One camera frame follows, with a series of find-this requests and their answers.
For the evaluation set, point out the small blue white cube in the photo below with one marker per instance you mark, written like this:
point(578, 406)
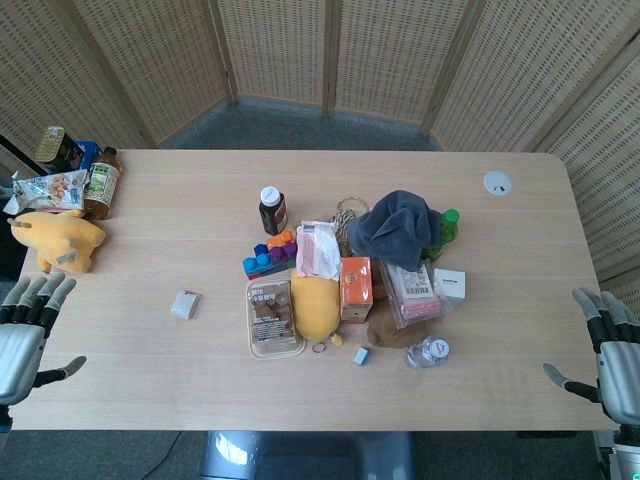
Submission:
point(361, 355)

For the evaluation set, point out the colourful toy building blocks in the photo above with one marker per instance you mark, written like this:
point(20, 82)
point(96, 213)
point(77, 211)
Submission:
point(272, 255)

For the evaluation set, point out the red packet in clear bag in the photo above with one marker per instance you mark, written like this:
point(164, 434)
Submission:
point(412, 295)

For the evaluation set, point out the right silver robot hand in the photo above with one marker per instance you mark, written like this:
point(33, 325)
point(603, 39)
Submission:
point(617, 360)

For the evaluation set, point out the bamboo folding screen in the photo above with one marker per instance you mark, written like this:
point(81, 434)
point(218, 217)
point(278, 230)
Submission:
point(320, 55)

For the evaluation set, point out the small clear water bottle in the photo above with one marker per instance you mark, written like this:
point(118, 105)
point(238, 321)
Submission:
point(430, 352)

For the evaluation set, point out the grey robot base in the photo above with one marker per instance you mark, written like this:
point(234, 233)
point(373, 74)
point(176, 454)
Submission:
point(307, 457)

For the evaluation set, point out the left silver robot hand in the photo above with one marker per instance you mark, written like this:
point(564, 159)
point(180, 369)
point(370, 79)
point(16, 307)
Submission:
point(15, 350)

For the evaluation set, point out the pink plastic packet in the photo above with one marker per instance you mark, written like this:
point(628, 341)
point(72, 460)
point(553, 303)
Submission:
point(316, 250)

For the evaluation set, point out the snack bag with nuts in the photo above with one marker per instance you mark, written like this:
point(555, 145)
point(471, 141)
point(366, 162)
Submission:
point(50, 192)

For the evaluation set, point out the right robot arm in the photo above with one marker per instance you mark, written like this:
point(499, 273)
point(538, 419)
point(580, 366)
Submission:
point(625, 450)

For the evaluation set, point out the yellow plush banana toy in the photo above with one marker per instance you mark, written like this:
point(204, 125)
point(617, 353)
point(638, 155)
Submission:
point(315, 307)

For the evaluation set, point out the transparent coffee capsule box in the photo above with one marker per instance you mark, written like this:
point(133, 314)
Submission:
point(270, 320)

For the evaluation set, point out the blue snack package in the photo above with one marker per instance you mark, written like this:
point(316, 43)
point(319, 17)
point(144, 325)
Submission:
point(87, 152)

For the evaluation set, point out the green plastic bottle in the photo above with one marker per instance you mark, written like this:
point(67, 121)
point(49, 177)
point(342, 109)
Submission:
point(442, 232)

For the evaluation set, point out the small white box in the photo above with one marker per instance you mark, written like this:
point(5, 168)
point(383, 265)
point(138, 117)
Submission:
point(449, 284)

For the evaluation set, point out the yellow plush pig toy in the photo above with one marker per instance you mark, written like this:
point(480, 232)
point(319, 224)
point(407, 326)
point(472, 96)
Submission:
point(57, 240)

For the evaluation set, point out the amber tea bottle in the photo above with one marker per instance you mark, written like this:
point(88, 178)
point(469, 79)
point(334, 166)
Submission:
point(102, 182)

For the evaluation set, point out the dark brown pill bottle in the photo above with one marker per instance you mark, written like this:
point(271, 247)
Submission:
point(273, 212)

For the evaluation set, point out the orange cardboard box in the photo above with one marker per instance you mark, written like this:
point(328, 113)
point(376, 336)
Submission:
point(356, 290)

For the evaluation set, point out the small silver sachet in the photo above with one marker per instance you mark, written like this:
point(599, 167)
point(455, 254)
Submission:
point(185, 304)

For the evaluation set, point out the grey cloth towel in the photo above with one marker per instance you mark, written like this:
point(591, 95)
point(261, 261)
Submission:
point(395, 230)

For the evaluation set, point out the brown plush toy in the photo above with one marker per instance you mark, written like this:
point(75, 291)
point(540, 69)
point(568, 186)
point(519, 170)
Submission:
point(395, 330)

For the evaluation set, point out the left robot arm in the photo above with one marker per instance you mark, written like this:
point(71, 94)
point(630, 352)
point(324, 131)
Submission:
point(3, 420)

